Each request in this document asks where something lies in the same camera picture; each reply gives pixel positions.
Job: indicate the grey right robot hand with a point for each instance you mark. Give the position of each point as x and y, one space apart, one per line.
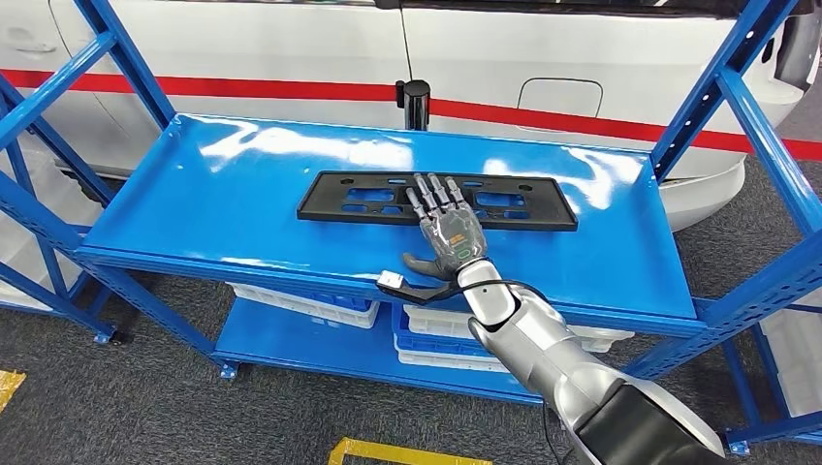
453 234

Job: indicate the black plastic plate frame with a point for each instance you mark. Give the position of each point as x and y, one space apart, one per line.
552 218

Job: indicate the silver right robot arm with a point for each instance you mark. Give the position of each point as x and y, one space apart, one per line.
546 353

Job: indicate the white plastic crate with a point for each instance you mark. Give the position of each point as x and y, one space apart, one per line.
449 362
289 311
793 366
436 324

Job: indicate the blue plastic crate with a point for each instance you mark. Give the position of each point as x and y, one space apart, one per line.
347 301
449 348

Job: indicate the yellow floor tape square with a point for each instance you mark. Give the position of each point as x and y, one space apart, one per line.
9 388
398 452

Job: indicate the white car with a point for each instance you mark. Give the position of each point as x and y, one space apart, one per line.
257 38

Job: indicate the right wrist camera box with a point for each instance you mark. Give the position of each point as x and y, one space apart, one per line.
390 279

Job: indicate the black stanchion post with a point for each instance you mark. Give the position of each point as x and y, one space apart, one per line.
414 106

